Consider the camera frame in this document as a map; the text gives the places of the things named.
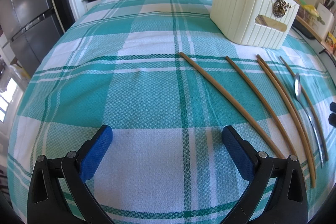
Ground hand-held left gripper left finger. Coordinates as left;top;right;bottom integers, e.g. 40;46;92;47
27;124;113;224

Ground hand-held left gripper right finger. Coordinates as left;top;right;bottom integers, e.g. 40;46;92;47
222;125;309;224

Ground silver metal spoon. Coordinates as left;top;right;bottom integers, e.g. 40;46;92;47
293;72;325;169

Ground cream ribbed utensil holder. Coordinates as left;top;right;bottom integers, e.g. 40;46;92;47
210;0;300;50

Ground yellow packet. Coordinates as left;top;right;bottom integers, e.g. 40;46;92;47
325;32;336;52

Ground teal checked tablecloth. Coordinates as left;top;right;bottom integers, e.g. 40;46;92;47
7;0;336;224

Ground wooden cutting board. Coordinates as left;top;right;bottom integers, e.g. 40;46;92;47
295;14;322;43

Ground white knife block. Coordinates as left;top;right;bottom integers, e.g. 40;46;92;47
316;2;335;33

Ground yellow green plastic bag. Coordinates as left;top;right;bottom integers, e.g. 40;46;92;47
297;0;319;20

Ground grey refrigerator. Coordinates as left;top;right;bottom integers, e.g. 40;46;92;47
0;0;67;67

